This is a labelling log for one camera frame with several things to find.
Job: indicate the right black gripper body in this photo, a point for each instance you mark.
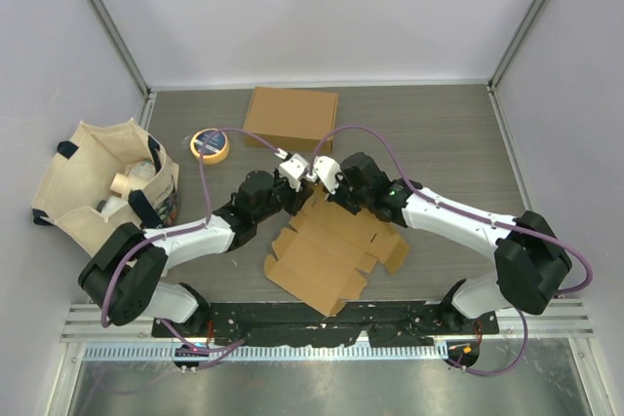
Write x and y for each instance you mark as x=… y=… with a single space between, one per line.
x=348 y=198

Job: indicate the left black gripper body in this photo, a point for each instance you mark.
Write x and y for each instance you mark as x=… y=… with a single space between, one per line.
x=285 y=197

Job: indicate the large brown cardboard box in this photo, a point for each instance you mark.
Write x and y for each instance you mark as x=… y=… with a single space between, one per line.
x=291 y=119

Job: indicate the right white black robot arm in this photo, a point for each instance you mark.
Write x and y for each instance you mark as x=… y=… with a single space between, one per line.
x=529 y=264

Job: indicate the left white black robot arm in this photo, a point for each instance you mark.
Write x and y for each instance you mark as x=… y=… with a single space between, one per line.
x=124 y=277

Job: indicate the yellow masking tape roll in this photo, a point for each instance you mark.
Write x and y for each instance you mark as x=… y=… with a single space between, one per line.
x=209 y=146

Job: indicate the cardboard tube in bag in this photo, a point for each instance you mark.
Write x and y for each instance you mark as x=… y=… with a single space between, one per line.
x=120 y=184

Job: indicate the beige canvas tote bag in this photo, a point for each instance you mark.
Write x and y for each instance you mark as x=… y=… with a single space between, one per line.
x=74 y=194

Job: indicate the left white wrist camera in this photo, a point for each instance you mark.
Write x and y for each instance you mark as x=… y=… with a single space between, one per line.
x=293 y=168

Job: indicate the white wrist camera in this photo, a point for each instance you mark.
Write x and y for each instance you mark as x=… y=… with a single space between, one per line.
x=325 y=169
x=293 y=168

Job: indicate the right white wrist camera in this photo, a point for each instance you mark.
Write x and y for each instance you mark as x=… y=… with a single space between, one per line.
x=325 y=169

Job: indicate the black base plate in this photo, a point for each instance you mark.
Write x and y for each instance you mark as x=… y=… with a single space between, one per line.
x=295 y=324

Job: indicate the white slotted cable duct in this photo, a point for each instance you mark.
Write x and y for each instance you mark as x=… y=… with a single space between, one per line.
x=361 y=350

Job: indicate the left aluminium frame post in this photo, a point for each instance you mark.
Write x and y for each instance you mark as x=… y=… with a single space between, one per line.
x=119 y=45

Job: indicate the aluminium frame post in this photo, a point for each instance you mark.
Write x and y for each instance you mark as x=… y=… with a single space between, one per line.
x=119 y=45
x=527 y=23

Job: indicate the right aluminium frame post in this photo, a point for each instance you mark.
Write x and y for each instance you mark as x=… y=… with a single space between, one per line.
x=527 y=23

